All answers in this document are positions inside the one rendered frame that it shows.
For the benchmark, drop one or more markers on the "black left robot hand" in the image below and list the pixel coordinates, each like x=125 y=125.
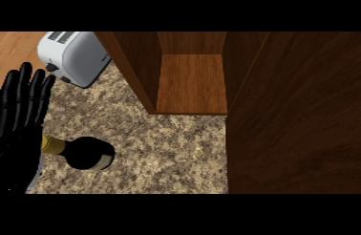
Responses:
x=18 y=124

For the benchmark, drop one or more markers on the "dark wine bottle gold neck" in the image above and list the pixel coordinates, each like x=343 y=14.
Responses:
x=88 y=153

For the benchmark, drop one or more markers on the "brown wooden cabinet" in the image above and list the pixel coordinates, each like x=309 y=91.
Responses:
x=191 y=82

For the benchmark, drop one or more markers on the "dark brown cabinet door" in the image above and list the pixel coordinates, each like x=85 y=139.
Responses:
x=297 y=117

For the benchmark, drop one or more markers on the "white toaster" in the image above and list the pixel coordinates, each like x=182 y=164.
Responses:
x=76 y=55

